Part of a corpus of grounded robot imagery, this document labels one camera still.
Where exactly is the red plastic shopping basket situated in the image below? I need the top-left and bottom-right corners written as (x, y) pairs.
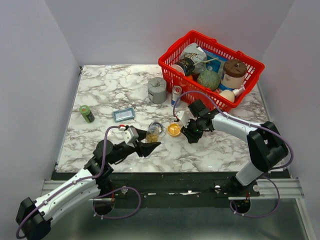
top-left (158, 30), bottom-right (265, 112)

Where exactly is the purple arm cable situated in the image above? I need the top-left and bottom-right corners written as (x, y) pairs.
top-left (15, 126), bottom-right (142, 240)
top-left (172, 90), bottom-right (295, 219)

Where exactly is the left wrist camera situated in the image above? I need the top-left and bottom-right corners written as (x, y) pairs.
top-left (121, 126), bottom-right (139, 145)

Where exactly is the round dark blue pill container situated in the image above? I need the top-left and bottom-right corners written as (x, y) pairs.
top-left (149, 121), bottom-right (164, 135)

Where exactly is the brown lidded paper cup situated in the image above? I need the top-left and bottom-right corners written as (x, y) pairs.
top-left (221, 59), bottom-right (247, 89)

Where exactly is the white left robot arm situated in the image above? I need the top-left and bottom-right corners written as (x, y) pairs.
top-left (15, 124), bottom-right (161, 240)

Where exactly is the amber pill bottle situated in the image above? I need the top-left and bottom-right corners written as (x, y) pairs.
top-left (145, 124), bottom-right (160, 143)

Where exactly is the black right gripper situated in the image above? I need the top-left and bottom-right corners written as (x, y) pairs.
top-left (180, 117), bottom-right (204, 144)

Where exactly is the grey patterned snack bag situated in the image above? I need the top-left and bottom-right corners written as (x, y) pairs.
top-left (179, 42), bottom-right (207, 74)

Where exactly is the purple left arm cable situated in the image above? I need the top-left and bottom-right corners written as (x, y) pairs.
top-left (15, 126), bottom-right (142, 240)

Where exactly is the round yellow pill container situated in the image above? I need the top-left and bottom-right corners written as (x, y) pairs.
top-left (167, 122), bottom-right (181, 137)

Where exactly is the rectangular light blue pill box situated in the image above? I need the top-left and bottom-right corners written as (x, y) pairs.
top-left (112, 107), bottom-right (135, 123)

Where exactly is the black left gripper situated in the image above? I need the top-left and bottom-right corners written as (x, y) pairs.
top-left (108, 127), bottom-right (161, 165)

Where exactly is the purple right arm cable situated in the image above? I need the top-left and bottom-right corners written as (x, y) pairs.
top-left (172, 90), bottom-right (295, 219)

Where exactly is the green speckled ball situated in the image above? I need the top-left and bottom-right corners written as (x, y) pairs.
top-left (197, 70), bottom-right (221, 91)

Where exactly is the blue box in basket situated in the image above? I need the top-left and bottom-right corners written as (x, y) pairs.
top-left (204, 50), bottom-right (228, 77)

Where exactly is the black cup with white rim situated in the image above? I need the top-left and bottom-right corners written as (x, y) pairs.
top-left (171, 57), bottom-right (195, 77)

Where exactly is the grey wrapped toilet paper roll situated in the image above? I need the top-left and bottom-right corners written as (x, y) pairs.
top-left (147, 77), bottom-right (167, 104)

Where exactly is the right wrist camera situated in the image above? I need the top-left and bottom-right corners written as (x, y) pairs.
top-left (176, 110), bottom-right (191, 128)

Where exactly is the green lidded dark jar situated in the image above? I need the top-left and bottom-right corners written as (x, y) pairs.
top-left (78, 105), bottom-right (95, 123)

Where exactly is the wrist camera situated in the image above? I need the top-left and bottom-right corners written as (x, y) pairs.
top-left (121, 126), bottom-right (139, 145)
top-left (176, 110), bottom-right (191, 128)

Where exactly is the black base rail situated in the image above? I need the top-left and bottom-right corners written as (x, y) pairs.
top-left (51, 171), bottom-right (276, 210)

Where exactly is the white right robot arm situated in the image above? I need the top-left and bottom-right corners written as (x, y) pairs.
top-left (175, 99), bottom-right (289, 196)

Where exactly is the cream round bottle with pump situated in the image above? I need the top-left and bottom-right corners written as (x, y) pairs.
top-left (219, 85), bottom-right (245, 103)

